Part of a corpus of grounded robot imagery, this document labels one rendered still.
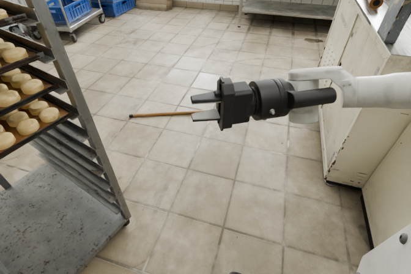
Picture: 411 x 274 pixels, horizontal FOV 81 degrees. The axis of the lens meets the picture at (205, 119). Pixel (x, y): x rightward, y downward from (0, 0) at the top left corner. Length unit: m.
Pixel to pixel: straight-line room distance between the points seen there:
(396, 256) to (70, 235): 1.22
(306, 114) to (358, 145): 0.81
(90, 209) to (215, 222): 0.62
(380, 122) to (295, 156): 0.62
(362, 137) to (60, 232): 1.43
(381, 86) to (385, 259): 0.39
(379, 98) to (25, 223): 1.41
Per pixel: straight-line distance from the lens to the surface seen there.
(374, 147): 1.38
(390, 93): 0.58
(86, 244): 1.26
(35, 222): 1.43
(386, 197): 1.36
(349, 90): 0.57
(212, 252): 1.30
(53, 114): 0.80
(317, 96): 0.54
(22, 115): 0.84
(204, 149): 1.66
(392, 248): 0.24
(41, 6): 0.69
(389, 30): 1.19
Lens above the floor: 1.22
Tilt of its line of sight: 40 degrees down
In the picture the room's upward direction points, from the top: straight up
